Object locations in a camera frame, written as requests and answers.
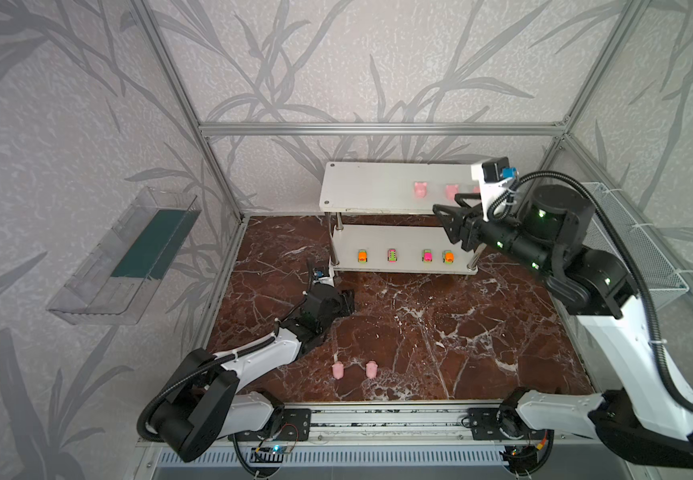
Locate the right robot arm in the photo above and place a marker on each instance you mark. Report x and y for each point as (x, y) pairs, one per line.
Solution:
(649, 419)

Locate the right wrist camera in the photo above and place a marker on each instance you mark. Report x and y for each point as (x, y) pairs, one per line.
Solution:
(495, 179)

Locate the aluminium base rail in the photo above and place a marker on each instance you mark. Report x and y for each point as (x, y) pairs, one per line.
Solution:
(382, 423)

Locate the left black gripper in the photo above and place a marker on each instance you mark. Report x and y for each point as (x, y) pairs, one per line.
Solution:
(339, 301)

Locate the white two-tier shelf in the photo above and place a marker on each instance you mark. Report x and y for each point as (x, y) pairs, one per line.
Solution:
(372, 188)

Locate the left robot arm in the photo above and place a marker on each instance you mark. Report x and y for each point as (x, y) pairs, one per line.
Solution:
(232, 384)

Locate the pink toy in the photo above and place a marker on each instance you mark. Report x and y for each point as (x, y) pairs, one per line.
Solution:
(420, 189)
(451, 191)
(372, 369)
(338, 370)

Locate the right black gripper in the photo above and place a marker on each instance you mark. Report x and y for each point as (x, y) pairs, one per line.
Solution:
(470, 228)

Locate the white wire mesh basket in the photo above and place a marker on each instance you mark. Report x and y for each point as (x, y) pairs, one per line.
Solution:
(666, 283)

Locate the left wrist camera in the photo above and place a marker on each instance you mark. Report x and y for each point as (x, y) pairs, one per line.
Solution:
(321, 276)

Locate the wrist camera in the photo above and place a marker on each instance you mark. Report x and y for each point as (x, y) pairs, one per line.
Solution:
(495, 179)
(321, 276)

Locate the clear plastic wall bin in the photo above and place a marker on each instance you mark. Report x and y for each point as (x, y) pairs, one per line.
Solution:
(119, 278)

